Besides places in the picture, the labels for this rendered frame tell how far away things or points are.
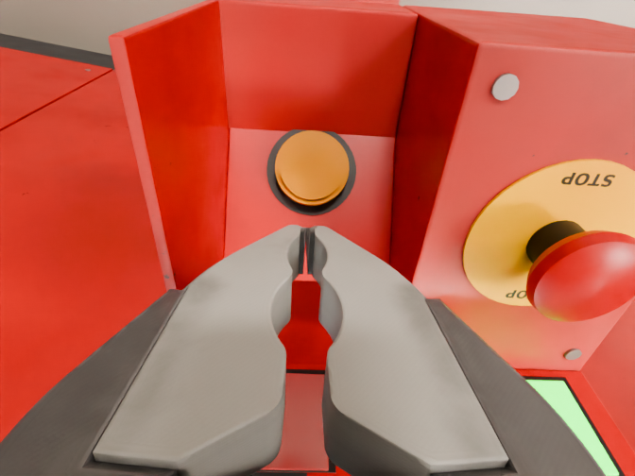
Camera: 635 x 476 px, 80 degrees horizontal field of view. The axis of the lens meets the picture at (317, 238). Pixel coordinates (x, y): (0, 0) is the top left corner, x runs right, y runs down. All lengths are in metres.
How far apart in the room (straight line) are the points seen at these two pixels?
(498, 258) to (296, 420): 0.11
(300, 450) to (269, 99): 0.16
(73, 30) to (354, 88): 0.88
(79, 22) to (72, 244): 0.69
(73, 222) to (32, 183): 0.09
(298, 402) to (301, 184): 0.11
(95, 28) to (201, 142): 0.86
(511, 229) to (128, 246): 0.32
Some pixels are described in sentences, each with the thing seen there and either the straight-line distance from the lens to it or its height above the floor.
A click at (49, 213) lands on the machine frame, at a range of 0.45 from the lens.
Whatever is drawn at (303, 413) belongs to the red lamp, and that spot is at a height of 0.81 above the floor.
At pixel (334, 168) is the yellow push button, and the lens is 0.20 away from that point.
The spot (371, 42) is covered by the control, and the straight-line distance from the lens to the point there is 0.20.
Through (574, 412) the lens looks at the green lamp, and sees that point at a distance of 0.24.
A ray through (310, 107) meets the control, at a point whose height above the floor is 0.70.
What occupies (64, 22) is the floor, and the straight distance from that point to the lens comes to 1.04.
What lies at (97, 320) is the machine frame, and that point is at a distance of 0.33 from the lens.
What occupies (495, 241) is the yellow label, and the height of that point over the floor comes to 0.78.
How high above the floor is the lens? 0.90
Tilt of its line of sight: 54 degrees down
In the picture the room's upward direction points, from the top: 179 degrees clockwise
